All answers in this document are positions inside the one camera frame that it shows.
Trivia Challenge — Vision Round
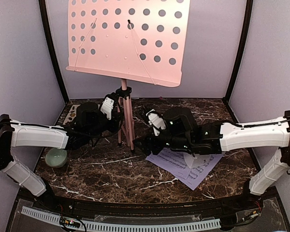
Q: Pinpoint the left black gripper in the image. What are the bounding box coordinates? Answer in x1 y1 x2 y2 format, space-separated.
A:
85 110 123 141

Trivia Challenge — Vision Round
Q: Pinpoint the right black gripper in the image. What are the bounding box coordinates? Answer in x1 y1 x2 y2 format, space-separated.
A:
132 126 192 156

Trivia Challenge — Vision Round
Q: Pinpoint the pink music stand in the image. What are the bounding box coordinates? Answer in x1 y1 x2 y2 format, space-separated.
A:
65 0 192 153

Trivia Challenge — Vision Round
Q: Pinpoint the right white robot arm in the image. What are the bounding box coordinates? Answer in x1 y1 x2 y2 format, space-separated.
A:
133 107 290 210

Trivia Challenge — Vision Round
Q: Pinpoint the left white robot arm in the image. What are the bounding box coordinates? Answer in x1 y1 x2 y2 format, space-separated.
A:
0 109 123 211

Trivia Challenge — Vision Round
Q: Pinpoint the sticker sheet card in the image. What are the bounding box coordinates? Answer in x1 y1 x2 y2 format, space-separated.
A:
63 104 80 125

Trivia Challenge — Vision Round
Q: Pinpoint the upper purple sheet music page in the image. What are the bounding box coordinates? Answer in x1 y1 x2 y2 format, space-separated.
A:
146 148 197 179

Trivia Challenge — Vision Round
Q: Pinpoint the purple sheet music page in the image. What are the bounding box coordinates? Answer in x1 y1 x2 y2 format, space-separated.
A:
175 154 223 190
146 148 197 179

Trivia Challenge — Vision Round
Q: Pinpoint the green ceramic bowl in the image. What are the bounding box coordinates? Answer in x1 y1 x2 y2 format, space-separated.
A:
45 148 67 168

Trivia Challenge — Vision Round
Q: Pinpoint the white metronome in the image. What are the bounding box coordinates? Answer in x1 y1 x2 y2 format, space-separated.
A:
184 154 202 169

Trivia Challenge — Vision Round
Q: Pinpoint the lower purple sheet music page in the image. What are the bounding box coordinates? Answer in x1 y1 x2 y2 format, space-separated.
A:
175 154 223 190

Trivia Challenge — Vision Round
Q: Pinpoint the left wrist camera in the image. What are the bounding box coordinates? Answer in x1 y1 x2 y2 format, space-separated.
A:
75 102 99 127

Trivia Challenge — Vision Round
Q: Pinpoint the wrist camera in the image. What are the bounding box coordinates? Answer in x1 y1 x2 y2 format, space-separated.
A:
163 107 197 135
75 102 99 127

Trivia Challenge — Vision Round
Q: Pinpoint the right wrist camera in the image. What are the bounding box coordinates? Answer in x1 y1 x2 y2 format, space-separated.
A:
163 107 197 135

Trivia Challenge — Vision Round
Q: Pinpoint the black front rail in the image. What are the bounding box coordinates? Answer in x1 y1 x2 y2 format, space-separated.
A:
14 187 278 218

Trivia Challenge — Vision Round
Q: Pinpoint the white slotted cable duct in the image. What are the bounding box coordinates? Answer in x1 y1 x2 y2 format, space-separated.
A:
21 206 221 232

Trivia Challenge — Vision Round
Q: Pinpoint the left black frame post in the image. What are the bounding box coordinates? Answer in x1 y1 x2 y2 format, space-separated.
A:
38 0 70 103

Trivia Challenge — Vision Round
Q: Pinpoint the black frame post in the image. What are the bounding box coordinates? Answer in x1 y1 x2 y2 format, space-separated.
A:
223 0 254 104
38 0 70 103

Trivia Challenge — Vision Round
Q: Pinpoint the right black frame post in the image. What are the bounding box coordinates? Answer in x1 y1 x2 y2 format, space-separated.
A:
223 0 254 104

